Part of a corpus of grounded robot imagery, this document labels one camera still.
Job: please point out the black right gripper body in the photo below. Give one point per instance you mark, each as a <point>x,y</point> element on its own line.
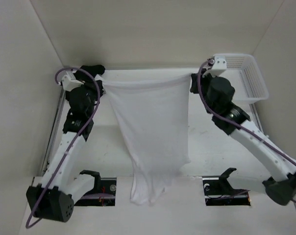
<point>206,81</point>

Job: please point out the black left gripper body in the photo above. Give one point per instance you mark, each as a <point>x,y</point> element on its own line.
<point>92,92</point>

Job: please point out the white tank top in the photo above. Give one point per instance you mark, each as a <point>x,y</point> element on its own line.
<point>153,119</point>

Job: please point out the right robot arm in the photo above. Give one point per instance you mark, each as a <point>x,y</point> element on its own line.
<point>280,187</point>

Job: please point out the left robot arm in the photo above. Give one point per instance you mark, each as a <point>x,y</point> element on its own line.
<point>54,197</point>

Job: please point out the white plastic basket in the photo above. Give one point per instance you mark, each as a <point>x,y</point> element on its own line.
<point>244,75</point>

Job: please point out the metal rail left edge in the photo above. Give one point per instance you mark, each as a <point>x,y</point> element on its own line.
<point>57,117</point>

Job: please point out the metal rail edge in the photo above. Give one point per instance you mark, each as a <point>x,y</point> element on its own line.
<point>57,117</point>
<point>255,117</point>

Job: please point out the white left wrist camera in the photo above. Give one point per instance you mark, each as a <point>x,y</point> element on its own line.
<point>69,81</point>

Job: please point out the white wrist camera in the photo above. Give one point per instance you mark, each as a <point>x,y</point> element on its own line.
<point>69,81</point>
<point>217,66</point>

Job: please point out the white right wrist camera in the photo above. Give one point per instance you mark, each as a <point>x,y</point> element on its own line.
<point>217,66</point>

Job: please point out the metal rail right edge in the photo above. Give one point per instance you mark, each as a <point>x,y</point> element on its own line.
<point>255,117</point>

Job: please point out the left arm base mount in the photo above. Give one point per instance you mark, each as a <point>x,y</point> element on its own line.
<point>104,195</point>

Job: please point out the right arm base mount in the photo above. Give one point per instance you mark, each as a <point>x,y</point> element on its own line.
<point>219,192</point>

